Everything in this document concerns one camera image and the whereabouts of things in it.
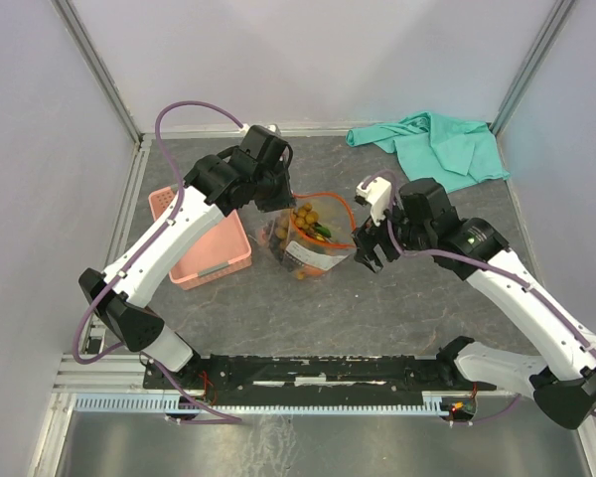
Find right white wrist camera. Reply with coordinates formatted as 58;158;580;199
356;177;393;226

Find pink perforated basket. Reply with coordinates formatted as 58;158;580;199
141;187;251;290

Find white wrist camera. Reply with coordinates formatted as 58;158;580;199
238;123;282;136
356;177;393;226

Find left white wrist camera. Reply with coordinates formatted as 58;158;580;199
238;123;282;136

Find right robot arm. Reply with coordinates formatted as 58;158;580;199
353;173;596;430

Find orange toy fruit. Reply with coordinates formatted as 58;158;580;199
295;264;326;280

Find dark toy grape bunch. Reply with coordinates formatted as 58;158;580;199
262;225;288;262

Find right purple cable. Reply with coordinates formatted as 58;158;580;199
360;169;596;426

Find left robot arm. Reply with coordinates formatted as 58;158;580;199
79;125;295;388

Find clear zip top bag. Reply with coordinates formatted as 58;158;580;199
256;192;356;279

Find brown longan bunch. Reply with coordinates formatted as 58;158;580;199
272;202;324;246

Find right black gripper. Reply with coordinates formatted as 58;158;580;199
350;194;432;274

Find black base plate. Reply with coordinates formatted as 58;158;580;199
173;355;495;407

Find teal cloth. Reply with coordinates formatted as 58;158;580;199
346;111;510;193

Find red and green toy vegetables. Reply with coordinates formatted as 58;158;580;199
310;224;341;246

